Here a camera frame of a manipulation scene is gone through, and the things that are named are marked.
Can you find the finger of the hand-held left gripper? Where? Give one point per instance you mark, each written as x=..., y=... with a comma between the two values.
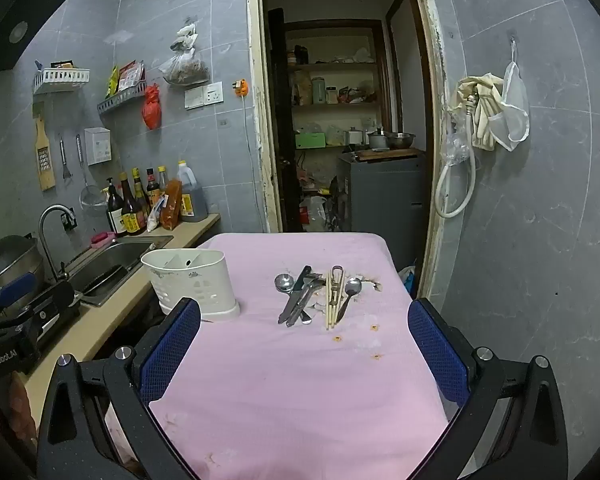
x=15, y=286
x=55, y=305

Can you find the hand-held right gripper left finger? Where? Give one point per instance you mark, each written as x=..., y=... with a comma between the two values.
x=170, y=347

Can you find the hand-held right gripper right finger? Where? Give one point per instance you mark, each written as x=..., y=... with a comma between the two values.
x=437, y=355

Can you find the white utensil holder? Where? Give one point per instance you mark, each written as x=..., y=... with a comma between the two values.
x=192, y=280

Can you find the metal spoon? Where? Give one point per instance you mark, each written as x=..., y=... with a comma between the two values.
x=283, y=283
x=353, y=286

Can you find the person's left hand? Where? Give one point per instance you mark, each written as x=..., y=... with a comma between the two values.
x=17, y=405

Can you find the chrome faucet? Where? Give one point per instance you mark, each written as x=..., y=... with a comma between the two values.
x=47, y=230

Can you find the steel sink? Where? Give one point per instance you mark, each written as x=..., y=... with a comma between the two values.
x=115, y=260

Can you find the pink sponge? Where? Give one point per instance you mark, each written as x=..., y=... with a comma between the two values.
x=103, y=239

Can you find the dark sauce bottle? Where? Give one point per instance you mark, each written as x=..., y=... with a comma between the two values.
x=115, y=212

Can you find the hanging mesh strainer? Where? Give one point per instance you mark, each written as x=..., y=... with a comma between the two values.
x=91, y=197

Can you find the yellow label sauce bottle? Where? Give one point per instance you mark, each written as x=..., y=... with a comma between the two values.
x=130, y=215

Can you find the pink tablecloth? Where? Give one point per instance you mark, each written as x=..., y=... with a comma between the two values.
x=290, y=385

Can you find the wooden grater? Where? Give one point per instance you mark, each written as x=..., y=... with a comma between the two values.
x=44, y=160

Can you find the white seasoning packet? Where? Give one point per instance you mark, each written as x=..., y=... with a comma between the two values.
x=155, y=217

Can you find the hanging metal peeler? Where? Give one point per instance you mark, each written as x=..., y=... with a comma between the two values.
x=64, y=160

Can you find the orange seasoning packet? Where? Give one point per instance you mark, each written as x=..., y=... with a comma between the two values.
x=171, y=207

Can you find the yellow cap sauce bottle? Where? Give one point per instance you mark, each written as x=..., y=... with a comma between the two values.
x=140, y=192

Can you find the large oil jug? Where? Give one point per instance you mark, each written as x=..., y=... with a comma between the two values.
x=192, y=195

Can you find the red cap sauce bottle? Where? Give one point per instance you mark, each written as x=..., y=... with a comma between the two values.
x=153, y=185

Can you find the grey cabinet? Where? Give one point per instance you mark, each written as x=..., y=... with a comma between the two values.
x=385, y=205

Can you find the small clear bottle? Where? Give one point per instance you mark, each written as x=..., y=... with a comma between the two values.
x=163, y=177

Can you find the white plastic bag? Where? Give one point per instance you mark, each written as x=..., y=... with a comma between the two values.
x=314, y=212

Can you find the wooden cutting board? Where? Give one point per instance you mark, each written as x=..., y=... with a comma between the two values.
x=390, y=153

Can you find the metal bowl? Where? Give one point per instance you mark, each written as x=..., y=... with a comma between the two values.
x=400, y=140

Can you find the red plastic bag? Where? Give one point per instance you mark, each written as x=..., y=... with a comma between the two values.
x=151, y=107

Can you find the small metal pot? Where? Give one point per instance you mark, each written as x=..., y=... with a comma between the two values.
x=377, y=141

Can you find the yellow snack packet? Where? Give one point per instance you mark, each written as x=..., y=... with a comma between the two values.
x=112, y=82

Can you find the red snack packet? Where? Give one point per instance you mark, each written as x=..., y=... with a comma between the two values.
x=131, y=75

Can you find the dark wooden door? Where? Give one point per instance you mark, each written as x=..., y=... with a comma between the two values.
x=280, y=125

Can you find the green box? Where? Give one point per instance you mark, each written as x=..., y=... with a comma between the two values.
x=310, y=140

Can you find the black range hood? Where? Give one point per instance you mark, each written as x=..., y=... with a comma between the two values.
x=10, y=25

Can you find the white mesh bag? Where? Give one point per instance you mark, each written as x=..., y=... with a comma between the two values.
x=515, y=105

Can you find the orange plug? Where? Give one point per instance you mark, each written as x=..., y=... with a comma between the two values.
x=241, y=88

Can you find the clear hanging plastic bag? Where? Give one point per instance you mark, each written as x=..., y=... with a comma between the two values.
x=185, y=67

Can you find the wooden storage shelf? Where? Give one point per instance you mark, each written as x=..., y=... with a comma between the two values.
x=330, y=65

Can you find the black wall switch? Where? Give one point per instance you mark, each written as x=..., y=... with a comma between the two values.
x=69, y=221

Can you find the white wall box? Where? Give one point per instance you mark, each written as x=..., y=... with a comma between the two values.
x=97, y=146

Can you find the white wall basket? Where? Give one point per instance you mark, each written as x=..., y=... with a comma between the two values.
x=62, y=77

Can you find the grey wall shelf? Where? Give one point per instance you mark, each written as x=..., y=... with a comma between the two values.
x=122, y=100

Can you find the worn door frame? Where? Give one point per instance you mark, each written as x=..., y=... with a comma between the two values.
x=257, y=110

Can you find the white wall socket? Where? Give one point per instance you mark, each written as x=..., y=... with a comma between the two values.
x=205, y=95

